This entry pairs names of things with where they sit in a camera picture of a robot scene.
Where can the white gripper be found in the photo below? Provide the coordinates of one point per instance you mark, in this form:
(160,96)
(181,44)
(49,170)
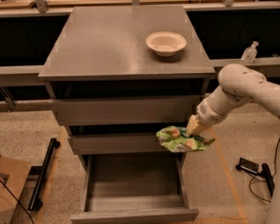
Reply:
(208,114)

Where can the green rice chip bag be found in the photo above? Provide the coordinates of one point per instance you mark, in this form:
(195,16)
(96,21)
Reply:
(176,139)

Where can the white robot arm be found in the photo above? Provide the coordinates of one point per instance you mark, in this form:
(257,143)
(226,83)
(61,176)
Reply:
(238,85)

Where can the grey top drawer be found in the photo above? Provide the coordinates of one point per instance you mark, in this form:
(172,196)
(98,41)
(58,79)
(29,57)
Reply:
(124,110)

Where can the grey open bottom drawer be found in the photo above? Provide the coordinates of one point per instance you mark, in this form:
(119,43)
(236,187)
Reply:
(135,188)

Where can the grey drawer cabinet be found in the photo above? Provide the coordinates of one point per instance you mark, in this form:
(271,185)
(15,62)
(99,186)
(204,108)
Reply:
(73,89)

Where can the grey middle drawer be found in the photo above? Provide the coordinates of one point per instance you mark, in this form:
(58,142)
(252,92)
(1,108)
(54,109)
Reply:
(116,143)

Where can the black power adapter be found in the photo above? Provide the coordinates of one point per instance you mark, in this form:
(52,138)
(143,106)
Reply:
(248,166)

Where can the white paper bowl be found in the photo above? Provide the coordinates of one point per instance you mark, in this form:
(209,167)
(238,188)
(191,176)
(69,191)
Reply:
(166,44)

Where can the clear sanitizer pump bottle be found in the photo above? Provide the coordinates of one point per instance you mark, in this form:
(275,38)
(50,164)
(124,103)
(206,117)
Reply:
(250,53)

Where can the black bar right floor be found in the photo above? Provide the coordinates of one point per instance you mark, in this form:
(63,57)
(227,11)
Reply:
(268,177)

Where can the black metal floor stand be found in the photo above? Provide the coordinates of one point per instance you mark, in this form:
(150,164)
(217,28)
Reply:
(41,172)

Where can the brown cardboard box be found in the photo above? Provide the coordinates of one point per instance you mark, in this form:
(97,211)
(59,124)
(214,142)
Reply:
(13,175)

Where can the grey metal rail frame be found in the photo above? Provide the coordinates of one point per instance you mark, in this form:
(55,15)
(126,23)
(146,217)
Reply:
(15,73)

